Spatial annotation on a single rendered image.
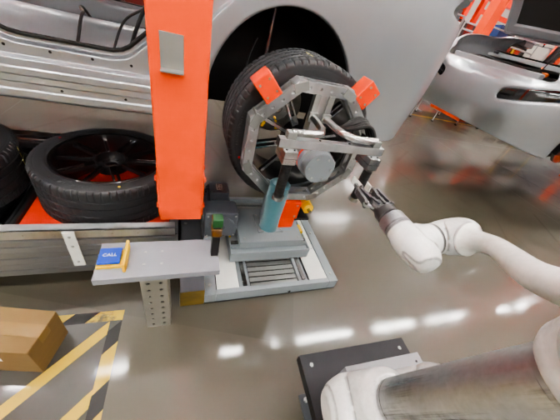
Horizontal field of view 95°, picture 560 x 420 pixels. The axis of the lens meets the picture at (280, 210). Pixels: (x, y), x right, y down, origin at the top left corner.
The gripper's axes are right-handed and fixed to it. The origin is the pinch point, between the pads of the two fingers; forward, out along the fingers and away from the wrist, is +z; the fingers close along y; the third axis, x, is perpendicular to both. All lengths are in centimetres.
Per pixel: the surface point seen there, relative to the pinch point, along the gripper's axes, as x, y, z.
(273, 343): -83, -25, -23
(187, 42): 34, -66, 13
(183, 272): -38, -67, -8
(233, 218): -46, -42, 29
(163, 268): -38, -74, -6
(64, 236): -46, -113, 21
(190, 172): -7, -65, 13
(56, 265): -65, -121, 21
